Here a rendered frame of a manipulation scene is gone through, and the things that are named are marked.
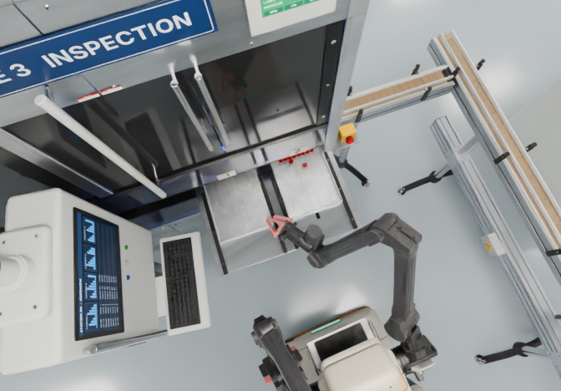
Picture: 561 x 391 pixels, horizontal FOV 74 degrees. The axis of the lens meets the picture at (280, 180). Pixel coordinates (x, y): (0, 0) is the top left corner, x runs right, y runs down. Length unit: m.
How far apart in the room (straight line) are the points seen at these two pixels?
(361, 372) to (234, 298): 1.51
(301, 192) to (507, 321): 1.70
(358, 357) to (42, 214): 1.04
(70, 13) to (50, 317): 0.78
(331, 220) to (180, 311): 0.81
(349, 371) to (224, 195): 0.97
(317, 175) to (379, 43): 1.79
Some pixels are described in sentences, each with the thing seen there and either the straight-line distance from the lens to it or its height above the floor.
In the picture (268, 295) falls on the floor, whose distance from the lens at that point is 2.59.
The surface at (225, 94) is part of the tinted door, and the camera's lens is 1.14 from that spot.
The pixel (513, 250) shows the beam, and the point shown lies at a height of 0.55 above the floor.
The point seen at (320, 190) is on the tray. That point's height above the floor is 0.88.
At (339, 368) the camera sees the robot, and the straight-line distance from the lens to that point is 1.27.
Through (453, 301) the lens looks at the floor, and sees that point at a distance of 2.78.
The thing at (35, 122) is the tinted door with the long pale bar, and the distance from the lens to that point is 1.14.
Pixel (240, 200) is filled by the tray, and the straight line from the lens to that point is 1.78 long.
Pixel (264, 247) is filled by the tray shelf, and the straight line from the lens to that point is 1.73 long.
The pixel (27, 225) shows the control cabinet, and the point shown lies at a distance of 1.32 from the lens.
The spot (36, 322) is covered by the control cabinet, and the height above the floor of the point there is 1.55.
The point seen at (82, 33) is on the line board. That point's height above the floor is 2.00.
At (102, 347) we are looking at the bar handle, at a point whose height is 1.45.
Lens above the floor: 2.59
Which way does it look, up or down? 72 degrees down
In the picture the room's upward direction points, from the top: 8 degrees counter-clockwise
